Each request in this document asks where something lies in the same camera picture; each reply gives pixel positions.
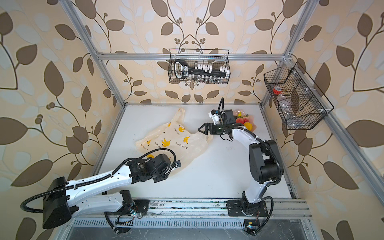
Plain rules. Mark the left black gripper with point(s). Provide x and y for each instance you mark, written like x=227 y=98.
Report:
x=164 y=177

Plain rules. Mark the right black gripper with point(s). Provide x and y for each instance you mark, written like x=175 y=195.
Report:
x=207 y=128

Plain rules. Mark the banana print plastic bag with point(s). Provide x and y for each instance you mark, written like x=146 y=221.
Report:
x=174 y=136

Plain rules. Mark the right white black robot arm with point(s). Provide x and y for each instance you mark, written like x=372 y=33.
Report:
x=264 y=162

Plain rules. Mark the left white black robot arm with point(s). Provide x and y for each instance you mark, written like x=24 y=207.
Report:
x=65 y=199

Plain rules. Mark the pink wavy fruit plate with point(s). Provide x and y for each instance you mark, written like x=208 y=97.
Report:
x=251 y=118

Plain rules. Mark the black white tool set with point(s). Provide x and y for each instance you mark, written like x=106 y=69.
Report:
x=182 y=70

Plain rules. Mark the clear bottle red cap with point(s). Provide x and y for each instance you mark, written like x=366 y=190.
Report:
x=287 y=104

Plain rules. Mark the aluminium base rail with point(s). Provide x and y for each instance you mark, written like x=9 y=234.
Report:
x=285 y=209

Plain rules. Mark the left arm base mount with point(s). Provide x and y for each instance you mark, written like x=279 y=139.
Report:
x=140 y=207

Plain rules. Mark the black wire basket centre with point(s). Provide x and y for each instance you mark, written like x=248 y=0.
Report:
x=215 y=57

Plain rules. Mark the black wire basket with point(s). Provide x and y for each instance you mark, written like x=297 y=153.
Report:
x=215 y=57
x=300 y=100

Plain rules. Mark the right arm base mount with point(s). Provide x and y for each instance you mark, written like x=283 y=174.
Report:
x=237 y=208

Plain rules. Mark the black wire basket right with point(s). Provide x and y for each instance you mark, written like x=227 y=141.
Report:
x=300 y=100

